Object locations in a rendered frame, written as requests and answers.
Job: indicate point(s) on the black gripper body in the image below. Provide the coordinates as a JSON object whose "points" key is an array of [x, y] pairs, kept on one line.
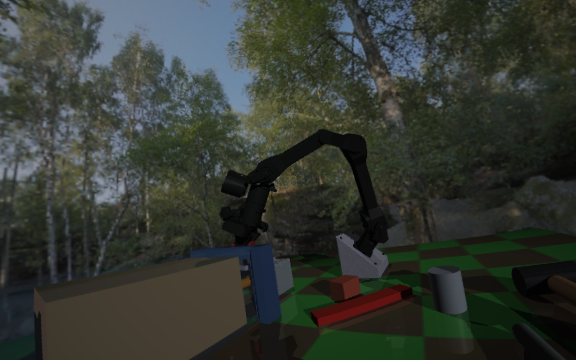
{"points": [[249, 221]]}

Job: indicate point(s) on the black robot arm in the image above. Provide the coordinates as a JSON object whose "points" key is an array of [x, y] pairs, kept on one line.
{"points": [[353, 147]]}

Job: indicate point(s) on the black mallet with brown wooden handle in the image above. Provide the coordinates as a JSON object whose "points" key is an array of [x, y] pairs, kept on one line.
{"points": [[559, 277]]}

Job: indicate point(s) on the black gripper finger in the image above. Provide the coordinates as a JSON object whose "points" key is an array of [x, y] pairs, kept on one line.
{"points": [[255, 236], [242, 240]]}

